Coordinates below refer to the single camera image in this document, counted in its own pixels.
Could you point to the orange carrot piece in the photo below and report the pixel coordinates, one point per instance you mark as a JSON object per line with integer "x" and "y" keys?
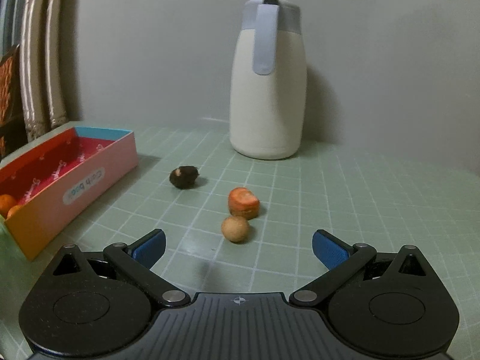
{"x": 242, "y": 202}

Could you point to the wooden wicker bench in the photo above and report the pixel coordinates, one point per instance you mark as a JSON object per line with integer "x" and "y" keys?
{"x": 13, "y": 131}

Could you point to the dark brown fruit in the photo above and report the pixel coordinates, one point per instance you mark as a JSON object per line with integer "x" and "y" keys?
{"x": 184, "y": 177}

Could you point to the beige satin curtain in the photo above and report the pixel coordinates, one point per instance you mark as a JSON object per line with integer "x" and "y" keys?
{"x": 39, "y": 68}

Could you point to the orange tangerine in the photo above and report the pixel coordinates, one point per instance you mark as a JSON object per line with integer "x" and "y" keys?
{"x": 6, "y": 203}
{"x": 13, "y": 210}

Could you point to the white thermos jug grey lid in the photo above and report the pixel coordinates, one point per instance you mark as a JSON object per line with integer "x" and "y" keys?
{"x": 268, "y": 82}

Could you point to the tan round fruit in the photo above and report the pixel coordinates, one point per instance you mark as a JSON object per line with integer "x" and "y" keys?
{"x": 235, "y": 229}

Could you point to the green cutting mat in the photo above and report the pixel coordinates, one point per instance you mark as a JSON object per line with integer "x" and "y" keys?
{"x": 358, "y": 196}

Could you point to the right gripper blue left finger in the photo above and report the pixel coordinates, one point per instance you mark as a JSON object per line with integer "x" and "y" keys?
{"x": 134, "y": 262}

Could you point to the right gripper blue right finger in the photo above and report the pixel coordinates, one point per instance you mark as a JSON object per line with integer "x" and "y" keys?
{"x": 343, "y": 262}

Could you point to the colourful cardboard box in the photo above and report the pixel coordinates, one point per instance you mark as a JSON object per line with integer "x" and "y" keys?
{"x": 55, "y": 181}

